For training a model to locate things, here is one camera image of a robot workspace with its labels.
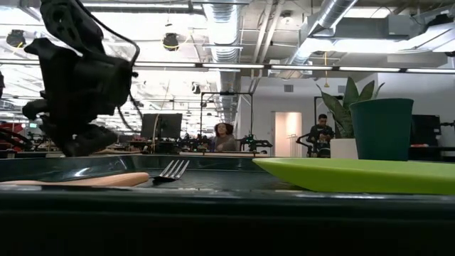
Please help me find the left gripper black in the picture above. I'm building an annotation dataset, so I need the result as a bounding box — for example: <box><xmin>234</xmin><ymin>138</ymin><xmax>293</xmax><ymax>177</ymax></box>
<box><xmin>22</xmin><ymin>38</ymin><xmax>134</xmax><ymax>158</ymax></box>

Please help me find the metal fork orange handle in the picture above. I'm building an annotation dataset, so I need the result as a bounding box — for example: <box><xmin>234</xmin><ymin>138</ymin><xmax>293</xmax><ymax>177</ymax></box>
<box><xmin>0</xmin><ymin>159</ymin><xmax>191</xmax><ymax>188</ymax></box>

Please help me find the lime green plate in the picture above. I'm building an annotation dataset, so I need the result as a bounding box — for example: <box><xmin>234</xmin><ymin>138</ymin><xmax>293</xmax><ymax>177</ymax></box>
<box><xmin>252</xmin><ymin>157</ymin><xmax>455</xmax><ymax>196</ymax></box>

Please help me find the dark teal plastic cup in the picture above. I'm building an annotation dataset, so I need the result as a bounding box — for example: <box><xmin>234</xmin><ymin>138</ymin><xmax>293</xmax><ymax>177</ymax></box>
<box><xmin>348</xmin><ymin>97</ymin><xmax>415</xmax><ymax>162</ymax></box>

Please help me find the dark green plastic tray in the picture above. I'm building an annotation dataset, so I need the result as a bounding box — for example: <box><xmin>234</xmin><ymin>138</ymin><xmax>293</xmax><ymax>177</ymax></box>
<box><xmin>0</xmin><ymin>153</ymin><xmax>455</xmax><ymax>256</ymax></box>

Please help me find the black hanging ceiling device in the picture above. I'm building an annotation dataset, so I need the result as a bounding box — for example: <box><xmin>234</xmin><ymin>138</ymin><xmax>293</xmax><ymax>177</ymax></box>
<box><xmin>6</xmin><ymin>29</ymin><xmax>27</xmax><ymax>48</ymax></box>
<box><xmin>162</xmin><ymin>32</ymin><xmax>180</xmax><ymax>52</ymax></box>

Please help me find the black computer monitor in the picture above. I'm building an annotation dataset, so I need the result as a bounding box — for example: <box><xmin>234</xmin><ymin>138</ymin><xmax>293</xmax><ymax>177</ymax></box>
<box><xmin>140</xmin><ymin>112</ymin><xmax>183</xmax><ymax>140</ymax></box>
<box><xmin>412</xmin><ymin>114</ymin><xmax>442</xmax><ymax>147</ymax></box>

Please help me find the person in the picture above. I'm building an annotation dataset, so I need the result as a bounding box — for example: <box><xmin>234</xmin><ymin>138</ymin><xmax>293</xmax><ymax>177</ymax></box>
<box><xmin>307</xmin><ymin>113</ymin><xmax>336</xmax><ymax>158</ymax></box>
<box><xmin>212</xmin><ymin>122</ymin><xmax>238</xmax><ymax>153</ymax></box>

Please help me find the long ceiling light strip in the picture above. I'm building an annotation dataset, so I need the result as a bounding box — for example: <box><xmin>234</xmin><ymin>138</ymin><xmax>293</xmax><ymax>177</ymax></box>
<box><xmin>0</xmin><ymin>59</ymin><xmax>455</xmax><ymax>74</ymax></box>

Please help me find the snake plant in white pot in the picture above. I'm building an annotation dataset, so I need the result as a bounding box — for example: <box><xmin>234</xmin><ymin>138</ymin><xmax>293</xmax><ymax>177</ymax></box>
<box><xmin>317</xmin><ymin>77</ymin><xmax>386</xmax><ymax>160</ymax></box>

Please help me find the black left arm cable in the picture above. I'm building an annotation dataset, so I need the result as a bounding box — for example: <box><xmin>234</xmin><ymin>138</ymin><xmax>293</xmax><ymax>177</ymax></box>
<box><xmin>73</xmin><ymin>0</ymin><xmax>144</xmax><ymax>133</ymax></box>

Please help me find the black background rig frame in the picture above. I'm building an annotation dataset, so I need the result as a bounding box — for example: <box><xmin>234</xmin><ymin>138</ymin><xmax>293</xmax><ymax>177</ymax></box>
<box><xmin>200</xmin><ymin>91</ymin><xmax>255</xmax><ymax>154</ymax></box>

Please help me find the silver ventilation duct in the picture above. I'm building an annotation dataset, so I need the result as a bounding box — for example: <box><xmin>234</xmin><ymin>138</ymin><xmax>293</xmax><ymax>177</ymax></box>
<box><xmin>202</xmin><ymin>0</ymin><xmax>246</xmax><ymax>127</ymax></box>
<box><xmin>284</xmin><ymin>0</ymin><xmax>359</xmax><ymax>68</ymax></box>

